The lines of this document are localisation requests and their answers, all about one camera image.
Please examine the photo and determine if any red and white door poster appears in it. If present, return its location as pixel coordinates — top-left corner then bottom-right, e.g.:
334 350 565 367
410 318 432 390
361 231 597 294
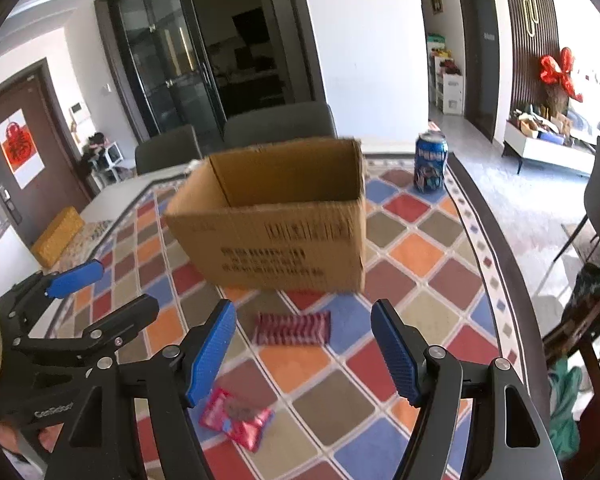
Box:
0 107 46 190

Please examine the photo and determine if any person's left hand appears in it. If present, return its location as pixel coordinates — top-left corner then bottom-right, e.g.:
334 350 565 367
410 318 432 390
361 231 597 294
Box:
0 420 48 468

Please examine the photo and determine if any colourful diamond pattern tablecloth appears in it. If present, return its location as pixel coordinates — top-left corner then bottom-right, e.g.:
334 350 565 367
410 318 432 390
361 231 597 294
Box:
47 152 546 480

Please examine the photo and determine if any green bag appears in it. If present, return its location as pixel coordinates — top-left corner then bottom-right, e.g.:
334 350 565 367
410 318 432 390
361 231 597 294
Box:
547 357 583 461

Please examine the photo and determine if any blue drink can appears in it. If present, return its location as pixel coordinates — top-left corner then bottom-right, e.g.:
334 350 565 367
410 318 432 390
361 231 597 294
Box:
413 131 450 195

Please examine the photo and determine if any cardboard box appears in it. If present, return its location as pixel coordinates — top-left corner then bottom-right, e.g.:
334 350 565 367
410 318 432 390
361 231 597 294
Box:
162 137 368 293

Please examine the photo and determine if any wooden stool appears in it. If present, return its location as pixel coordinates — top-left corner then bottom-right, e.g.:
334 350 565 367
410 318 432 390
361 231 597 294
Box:
542 292 600 386

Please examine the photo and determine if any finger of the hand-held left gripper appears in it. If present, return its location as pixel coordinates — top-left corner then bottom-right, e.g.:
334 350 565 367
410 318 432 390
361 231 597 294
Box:
0 259 105 331
12 294 160 361

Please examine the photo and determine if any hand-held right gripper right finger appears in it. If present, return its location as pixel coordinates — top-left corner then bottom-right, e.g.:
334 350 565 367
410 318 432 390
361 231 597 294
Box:
370 299 563 480

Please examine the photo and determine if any white low console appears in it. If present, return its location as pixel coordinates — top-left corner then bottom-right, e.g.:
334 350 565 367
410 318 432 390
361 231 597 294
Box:
502 120 600 178

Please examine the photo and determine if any grey dining chair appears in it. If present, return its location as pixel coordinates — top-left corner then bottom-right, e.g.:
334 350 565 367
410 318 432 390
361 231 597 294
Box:
135 125 203 176
223 101 337 150

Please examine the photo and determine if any yellow woven box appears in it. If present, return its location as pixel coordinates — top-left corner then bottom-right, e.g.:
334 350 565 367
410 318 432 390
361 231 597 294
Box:
30 206 85 268

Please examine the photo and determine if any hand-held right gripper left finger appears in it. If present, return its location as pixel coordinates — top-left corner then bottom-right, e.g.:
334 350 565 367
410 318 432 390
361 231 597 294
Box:
45 299 238 480

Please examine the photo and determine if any dark interior door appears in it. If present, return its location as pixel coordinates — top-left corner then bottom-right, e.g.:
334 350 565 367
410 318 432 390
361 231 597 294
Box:
456 0 503 143

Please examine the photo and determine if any red balloon decoration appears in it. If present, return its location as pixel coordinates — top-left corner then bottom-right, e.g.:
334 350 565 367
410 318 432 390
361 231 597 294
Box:
539 47 584 103

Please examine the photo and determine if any floral patterned cloth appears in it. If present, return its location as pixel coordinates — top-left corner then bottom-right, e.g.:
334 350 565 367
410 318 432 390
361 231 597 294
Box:
55 220 116 276

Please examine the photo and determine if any red snack packet dark picture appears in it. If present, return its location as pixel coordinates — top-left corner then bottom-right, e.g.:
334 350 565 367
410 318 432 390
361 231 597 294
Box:
198 387 275 453

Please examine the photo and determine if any white shoe rack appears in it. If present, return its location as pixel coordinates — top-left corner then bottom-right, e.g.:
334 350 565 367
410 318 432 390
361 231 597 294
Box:
82 132 131 191

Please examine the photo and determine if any glass sliding door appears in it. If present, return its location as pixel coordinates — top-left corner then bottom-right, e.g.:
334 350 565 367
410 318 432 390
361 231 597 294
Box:
107 0 226 141

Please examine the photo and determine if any green cloth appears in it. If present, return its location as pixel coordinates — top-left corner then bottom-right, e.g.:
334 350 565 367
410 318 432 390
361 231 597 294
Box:
572 257 600 306

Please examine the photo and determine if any white storage cabinet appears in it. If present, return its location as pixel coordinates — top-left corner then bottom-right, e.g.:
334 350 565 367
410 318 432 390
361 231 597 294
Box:
432 52 465 116

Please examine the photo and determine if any striped snack packet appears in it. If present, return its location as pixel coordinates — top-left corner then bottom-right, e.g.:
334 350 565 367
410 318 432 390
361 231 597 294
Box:
255 310 332 347

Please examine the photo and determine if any brown entry door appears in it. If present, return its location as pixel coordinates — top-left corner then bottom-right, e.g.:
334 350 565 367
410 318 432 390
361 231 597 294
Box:
0 67 93 241

